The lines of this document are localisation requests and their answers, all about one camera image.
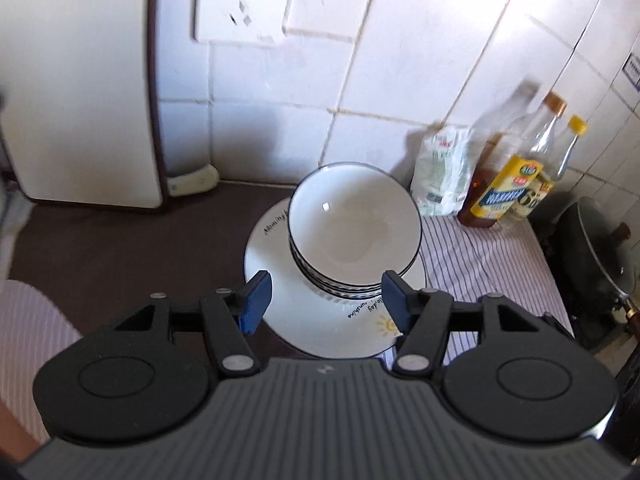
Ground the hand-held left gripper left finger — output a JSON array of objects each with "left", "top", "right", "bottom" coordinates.
[{"left": 112, "top": 270, "right": 273, "bottom": 378}]

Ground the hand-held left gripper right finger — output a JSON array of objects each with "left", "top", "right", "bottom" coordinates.
[{"left": 381, "top": 270, "right": 543, "bottom": 376}]

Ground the white plate with sun print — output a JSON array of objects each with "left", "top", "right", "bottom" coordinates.
[{"left": 243, "top": 197, "right": 428, "bottom": 359}]

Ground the white cutting board stand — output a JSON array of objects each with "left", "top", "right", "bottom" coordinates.
[{"left": 166, "top": 164, "right": 219, "bottom": 197}]

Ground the crumpled white plastic bag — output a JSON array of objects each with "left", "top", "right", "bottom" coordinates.
[{"left": 411, "top": 125, "right": 475, "bottom": 217}]

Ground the cooking wine bottle yellow label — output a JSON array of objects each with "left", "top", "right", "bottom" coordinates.
[{"left": 456, "top": 91, "right": 568, "bottom": 229}]

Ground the clear vinegar bottle yellow cap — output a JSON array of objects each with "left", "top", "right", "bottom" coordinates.
[{"left": 507, "top": 115, "right": 588, "bottom": 221}]

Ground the black frying pan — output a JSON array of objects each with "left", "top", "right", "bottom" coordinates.
[{"left": 552, "top": 197, "right": 640, "bottom": 351}]

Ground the glass pan lid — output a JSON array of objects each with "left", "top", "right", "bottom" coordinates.
[{"left": 577, "top": 200, "right": 640, "bottom": 301}]

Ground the white cutting board dark rim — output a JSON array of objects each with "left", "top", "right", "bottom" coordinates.
[{"left": 0, "top": 0, "right": 165, "bottom": 209}]

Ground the white wall socket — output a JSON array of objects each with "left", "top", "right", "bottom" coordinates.
[{"left": 194, "top": 0, "right": 297, "bottom": 47}]

